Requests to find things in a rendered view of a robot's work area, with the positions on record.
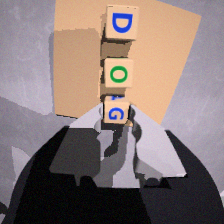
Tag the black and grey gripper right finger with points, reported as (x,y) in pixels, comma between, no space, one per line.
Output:
(160,154)

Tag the peach flat mat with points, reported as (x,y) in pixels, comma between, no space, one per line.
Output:
(164,38)

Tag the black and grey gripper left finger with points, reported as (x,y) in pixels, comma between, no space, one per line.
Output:
(74,151)

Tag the cream letter block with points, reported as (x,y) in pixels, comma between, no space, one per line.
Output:
(121,22)
(116,108)
(118,72)

